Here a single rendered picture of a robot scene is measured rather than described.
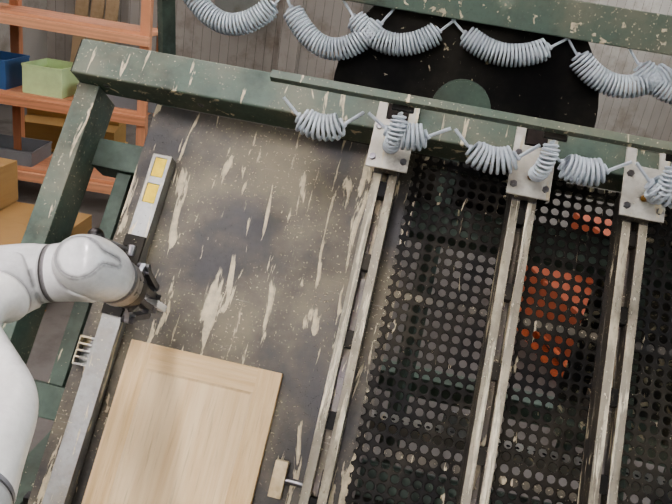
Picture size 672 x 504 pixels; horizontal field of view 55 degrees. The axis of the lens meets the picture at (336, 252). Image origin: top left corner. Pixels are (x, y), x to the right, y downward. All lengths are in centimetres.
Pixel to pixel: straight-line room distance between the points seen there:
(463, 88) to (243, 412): 112
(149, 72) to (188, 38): 916
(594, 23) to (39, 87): 490
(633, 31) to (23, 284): 165
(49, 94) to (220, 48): 514
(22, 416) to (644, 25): 177
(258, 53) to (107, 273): 975
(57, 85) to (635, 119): 908
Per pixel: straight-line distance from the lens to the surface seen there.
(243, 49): 1080
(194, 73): 173
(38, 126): 757
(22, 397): 92
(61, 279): 113
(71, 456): 165
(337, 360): 148
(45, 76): 609
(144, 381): 162
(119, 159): 184
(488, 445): 150
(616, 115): 1191
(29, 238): 176
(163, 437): 160
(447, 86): 202
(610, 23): 204
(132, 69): 178
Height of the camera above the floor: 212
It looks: 22 degrees down
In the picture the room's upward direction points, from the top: 10 degrees clockwise
